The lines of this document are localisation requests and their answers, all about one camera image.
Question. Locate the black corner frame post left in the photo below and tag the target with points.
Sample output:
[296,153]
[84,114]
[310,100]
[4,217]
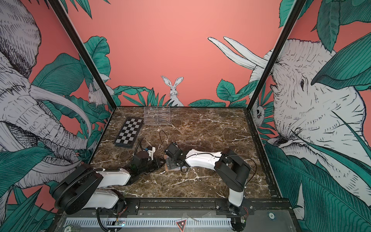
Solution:
[76,40]

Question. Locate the black corner frame post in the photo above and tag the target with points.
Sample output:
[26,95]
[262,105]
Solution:
[292,18]
[76,40]

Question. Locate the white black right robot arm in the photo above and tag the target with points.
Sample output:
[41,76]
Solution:
[231,168]

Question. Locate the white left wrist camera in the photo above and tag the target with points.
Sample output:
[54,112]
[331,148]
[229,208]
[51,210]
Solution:
[150,151]

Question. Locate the black corner frame post right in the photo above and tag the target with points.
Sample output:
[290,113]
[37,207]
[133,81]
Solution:
[292,18]

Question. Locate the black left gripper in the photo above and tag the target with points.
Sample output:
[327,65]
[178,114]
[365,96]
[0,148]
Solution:
[156,160]

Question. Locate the clear acrylic organizer box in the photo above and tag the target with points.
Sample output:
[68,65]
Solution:
[157,115]

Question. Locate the red triangle warning sticker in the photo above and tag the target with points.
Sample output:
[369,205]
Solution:
[181,224]

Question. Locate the black white checkered board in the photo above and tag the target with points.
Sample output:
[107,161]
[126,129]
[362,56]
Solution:
[129,132]

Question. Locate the black front mounting rail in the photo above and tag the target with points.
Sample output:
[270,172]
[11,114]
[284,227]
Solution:
[219,205]

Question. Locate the white perforated cable tray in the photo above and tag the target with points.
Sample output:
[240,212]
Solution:
[155,222]

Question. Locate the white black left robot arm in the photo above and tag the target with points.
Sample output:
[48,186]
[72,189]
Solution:
[84,187]

